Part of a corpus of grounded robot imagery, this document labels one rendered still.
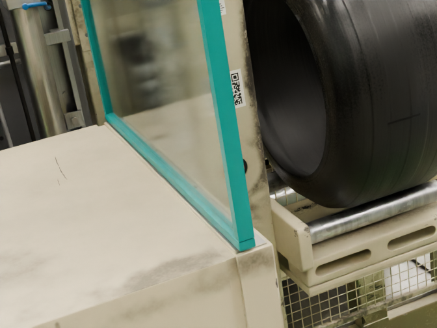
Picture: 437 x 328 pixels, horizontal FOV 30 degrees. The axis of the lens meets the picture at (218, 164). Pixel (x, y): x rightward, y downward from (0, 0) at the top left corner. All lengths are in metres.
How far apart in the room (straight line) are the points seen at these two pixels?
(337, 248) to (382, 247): 0.10
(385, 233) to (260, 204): 0.27
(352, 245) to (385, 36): 0.45
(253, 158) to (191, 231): 0.70
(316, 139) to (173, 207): 1.00
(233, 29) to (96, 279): 0.77
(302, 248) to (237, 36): 0.43
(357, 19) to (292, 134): 0.55
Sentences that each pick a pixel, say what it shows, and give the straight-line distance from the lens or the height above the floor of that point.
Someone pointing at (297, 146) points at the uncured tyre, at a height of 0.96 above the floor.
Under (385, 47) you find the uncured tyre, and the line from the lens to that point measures 1.48.
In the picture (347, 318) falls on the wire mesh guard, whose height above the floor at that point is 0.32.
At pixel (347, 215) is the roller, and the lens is 1.69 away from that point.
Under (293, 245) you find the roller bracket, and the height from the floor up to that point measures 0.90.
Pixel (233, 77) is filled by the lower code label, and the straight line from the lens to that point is 1.55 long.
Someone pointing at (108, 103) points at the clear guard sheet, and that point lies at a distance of 1.33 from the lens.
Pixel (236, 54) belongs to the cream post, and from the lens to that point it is 1.55.
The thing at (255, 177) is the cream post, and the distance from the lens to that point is 1.63.
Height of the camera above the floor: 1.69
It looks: 22 degrees down
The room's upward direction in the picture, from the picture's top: 9 degrees counter-clockwise
